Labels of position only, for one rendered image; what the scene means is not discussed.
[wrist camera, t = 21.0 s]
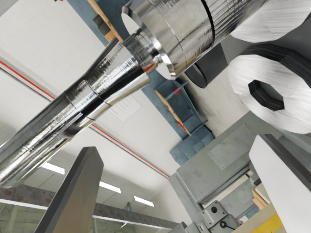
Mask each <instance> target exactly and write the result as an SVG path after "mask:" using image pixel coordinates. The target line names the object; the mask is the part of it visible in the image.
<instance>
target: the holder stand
mask: <svg viewBox="0 0 311 233"><path fill-rule="evenodd" d="M220 43H221V46H222V49H223V52H224V55H225V58H226V60H227V63H228V66H229V67H228V71H227V72H228V77H229V82H230V84H231V86H232V88H233V90H234V92H235V94H236V95H237V96H238V97H239V98H240V100H241V103H242V104H243V105H245V106H247V107H248V108H249V109H250V110H251V111H252V112H253V113H255V114H256V115H257V116H258V117H260V118H261V119H263V120H264V121H266V122H268V123H269V124H271V125H273V126H275V127H278V128H280V129H282V130H285V131H288V132H294V133H300V134H304V135H306V136H308V137H310V138H311V0H268V1H267V2H266V3H265V5H264V6H263V7H262V8H260V9H259V10H258V11H257V12H256V13H254V14H253V15H252V16H251V17H250V18H248V19H247V20H246V21H245V22H243V23H242V24H241V25H240V26H239V27H237V28H236V29H235V30H234V31H233V32H231V33H230V34H229V35H228V36H227V37H226V38H224V39H223V40H222V41H221V42H220Z"/></svg>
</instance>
